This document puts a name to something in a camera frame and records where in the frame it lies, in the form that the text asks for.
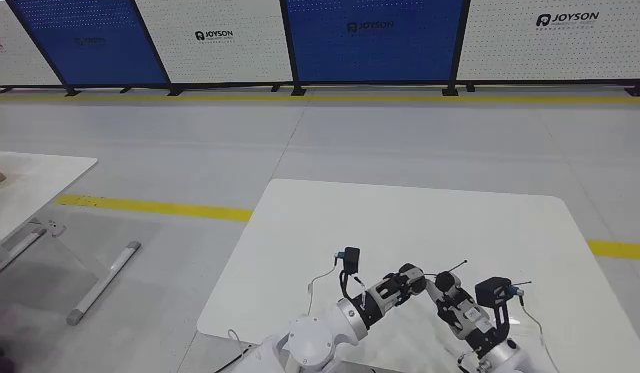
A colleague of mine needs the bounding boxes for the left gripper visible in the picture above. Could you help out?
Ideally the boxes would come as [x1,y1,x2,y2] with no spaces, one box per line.
[335,261,429,343]

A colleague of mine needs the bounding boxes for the blue perforated partition panel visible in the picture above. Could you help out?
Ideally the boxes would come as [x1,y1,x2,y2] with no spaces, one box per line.
[280,0,470,84]
[10,0,170,88]

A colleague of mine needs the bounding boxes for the black cable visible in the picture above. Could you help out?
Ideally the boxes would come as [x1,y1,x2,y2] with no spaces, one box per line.
[213,345,254,373]

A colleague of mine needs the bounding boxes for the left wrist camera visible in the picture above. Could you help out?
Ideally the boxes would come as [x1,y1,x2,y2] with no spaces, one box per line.
[333,245,369,302]

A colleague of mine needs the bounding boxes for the thin white cable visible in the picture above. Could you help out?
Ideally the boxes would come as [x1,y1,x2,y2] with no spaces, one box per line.
[305,264,341,317]
[227,328,264,362]
[517,296,561,373]

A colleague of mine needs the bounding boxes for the white perforated partition panel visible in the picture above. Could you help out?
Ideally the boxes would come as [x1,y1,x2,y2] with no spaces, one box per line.
[129,0,295,85]
[456,0,640,83]
[0,0,62,88]

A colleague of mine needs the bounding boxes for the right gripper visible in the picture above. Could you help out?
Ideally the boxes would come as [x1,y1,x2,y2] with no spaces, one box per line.
[432,270,511,369]

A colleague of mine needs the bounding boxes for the white side table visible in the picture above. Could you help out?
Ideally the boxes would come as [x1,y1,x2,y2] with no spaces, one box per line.
[0,151,99,245]

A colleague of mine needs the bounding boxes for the robot body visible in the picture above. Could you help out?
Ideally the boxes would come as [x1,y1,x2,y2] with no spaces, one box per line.
[230,336,409,373]

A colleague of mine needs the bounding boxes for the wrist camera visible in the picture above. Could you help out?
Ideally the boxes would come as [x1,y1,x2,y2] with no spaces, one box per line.
[473,275,534,342]
[333,245,369,302]

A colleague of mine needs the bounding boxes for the grey table foot bar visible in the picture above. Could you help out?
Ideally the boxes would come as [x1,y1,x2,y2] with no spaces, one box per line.
[0,226,49,274]
[66,240,143,327]

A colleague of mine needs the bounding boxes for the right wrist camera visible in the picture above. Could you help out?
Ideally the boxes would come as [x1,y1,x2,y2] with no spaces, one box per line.
[473,275,534,342]

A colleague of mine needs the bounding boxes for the thin black zip tie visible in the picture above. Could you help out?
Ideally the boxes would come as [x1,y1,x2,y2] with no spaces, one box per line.
[423,259,470,278]

